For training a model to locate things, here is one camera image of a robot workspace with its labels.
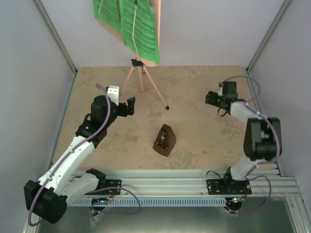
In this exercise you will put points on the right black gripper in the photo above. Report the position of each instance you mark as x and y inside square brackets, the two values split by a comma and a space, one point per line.
[210, 98]

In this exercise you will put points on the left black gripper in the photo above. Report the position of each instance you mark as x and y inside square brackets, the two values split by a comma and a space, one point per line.
[130, 108]

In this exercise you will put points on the brown wooden metronome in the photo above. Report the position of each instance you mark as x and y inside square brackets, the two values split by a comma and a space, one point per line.
[165, 141]

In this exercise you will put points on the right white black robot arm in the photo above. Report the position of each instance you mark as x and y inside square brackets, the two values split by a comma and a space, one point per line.
[262, 141]

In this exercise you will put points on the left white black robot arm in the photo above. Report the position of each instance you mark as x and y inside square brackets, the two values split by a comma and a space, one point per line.
[49, 196]

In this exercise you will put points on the green sheet music right page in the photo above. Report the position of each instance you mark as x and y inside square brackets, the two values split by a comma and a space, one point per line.
[138, 29]

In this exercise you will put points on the green sheet music page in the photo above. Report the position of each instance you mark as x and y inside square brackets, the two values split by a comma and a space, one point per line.
[138, 29]
[108, 11]

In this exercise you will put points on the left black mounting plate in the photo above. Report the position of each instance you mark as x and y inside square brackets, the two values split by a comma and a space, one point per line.
[109, 183]

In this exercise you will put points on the black mounting plate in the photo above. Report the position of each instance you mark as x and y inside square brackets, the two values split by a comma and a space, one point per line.
[109, 183]
[218, 186]

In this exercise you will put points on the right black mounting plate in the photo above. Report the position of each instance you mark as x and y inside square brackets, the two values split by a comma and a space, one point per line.
[218, 186]

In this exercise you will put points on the green sheet music left page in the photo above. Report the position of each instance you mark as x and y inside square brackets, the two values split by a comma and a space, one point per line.
[108, 11]

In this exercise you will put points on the clear plastic bag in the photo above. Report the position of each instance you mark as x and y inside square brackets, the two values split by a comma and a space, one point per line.
[95, 219]

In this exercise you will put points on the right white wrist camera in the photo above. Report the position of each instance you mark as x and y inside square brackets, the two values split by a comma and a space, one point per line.
[220, 93]

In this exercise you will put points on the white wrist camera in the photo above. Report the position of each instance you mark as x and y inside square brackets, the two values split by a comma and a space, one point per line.
[114, 91]
[220, 93]

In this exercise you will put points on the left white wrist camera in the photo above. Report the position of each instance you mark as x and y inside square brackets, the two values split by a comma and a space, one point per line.
[114, 91]

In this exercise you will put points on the grey slotted cable duct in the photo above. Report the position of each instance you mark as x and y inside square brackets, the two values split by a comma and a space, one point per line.
[150, 202]

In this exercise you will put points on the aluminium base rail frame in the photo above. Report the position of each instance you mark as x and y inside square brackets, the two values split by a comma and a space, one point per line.
[275, 206]

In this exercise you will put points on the left aluminium corner post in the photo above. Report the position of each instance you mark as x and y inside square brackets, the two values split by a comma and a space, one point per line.
[55, 35]

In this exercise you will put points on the aluminium corner post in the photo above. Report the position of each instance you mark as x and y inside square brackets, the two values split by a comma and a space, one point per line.
[55, 35]
[271, 30]

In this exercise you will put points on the right aluminium corner post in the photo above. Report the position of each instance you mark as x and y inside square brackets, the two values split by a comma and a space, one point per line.
[271, 30]

